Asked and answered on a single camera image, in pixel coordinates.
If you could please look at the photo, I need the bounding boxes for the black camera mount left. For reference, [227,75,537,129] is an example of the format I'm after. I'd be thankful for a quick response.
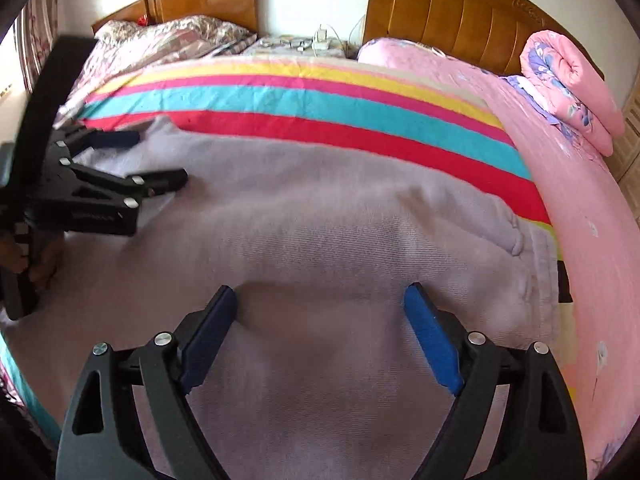
[8,36,96,193]

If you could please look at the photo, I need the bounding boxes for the wooden headboard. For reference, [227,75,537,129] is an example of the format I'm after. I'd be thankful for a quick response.
[363,0,573,76]
[91,0,259,32]

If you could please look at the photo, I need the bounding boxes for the beige louvered wardrobe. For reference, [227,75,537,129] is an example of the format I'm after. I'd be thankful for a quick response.
[605,77,640,222]

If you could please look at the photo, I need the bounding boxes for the cluttered bedside table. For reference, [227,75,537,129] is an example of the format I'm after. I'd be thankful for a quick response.
[241,35,348,58]

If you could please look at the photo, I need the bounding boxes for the pink floral crumpled quilt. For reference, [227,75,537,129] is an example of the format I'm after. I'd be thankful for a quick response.
[54,15,257,128]

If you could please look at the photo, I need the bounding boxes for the left wooden headboard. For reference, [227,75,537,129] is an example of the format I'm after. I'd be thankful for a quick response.
[91,0,259,32]

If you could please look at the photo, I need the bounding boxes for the person's left hand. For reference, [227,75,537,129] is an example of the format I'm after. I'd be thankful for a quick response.
[0,233,64,292]

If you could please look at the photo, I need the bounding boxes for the rolled pink floral quilt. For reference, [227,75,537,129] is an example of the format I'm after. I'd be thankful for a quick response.
[508,30,625,157]

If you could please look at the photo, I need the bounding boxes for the right wooden headboard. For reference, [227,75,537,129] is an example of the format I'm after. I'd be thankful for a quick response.
[363,0,573,76]

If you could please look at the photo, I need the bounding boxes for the pink bed sheet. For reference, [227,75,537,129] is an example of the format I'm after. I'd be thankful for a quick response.
[358,38,639,478]

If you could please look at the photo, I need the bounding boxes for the rainbow striped blanket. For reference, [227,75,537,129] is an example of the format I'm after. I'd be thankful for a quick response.
[1,60,553,440]

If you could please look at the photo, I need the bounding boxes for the floral pink curtain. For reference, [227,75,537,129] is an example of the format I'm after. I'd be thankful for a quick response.
[13,0,58,93]

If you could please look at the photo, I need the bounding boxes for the lilac knit pants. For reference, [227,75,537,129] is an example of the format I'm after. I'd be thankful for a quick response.
[1,117,560,479]

